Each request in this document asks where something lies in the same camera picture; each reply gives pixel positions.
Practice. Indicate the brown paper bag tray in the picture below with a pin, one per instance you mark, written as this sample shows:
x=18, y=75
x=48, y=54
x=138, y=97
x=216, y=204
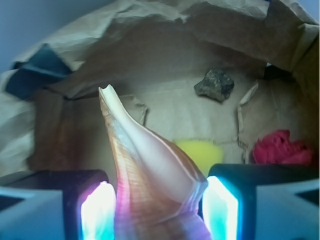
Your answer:
x=153, y=52

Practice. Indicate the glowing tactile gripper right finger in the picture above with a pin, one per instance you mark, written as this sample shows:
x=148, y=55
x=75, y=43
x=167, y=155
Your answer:
x=262, y=202

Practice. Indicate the orange spiral seashell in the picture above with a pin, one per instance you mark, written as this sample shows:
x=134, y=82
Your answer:
x=159, y=187

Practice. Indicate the yellow sponge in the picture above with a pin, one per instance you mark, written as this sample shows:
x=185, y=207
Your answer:
x=204, y=154

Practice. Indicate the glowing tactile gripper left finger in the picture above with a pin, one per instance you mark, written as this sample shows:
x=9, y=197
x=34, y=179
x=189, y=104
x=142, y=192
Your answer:
x=57, y=205

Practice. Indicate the brown rock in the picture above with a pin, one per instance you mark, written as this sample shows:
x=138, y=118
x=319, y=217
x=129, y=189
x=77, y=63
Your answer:
x=216, y=85

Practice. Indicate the red crumpled tissue paper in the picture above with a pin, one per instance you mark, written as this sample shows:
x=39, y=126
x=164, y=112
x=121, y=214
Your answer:
x=277, y=148

